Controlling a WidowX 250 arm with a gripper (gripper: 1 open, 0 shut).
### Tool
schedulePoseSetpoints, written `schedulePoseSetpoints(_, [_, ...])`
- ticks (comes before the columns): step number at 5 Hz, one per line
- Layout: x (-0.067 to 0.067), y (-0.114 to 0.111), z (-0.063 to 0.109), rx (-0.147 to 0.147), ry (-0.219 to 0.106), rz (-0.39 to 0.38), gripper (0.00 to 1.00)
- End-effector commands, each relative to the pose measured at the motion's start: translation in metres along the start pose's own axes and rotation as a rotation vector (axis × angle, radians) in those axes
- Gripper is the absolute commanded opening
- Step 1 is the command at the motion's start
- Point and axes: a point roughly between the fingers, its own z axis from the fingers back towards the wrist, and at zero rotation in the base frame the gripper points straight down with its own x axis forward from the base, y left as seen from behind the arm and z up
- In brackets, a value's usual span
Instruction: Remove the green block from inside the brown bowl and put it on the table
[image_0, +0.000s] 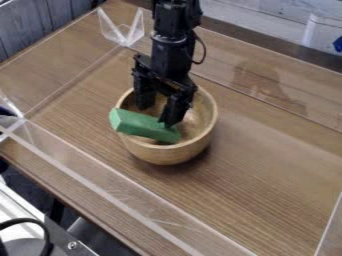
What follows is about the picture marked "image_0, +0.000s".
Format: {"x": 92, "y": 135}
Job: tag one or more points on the clear acrylic corner bracket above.
{"x": 122, "y": 34}

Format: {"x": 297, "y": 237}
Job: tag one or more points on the brown wooden bowl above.
{"x": 197, "y": 129}

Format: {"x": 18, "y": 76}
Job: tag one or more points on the grey metal bracket with screw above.
{"x": 72, "y": 246}

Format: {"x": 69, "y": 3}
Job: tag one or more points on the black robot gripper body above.
{"x": 168, "y": 66}

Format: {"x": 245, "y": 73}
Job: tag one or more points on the clear acrylic front wall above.
{"x": 169, "y": 210}

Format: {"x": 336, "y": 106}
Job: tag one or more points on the green rectangular block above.
{"x": 138, "y": 124}

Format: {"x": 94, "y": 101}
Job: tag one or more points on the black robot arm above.
{"x": 176, "y": 19}

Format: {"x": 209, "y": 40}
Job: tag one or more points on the white container in background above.
{"x": 323, "y": 34}

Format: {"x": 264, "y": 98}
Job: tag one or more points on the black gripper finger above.
{"x": 176, "y": 109}
{"x": 145, "y": 93}

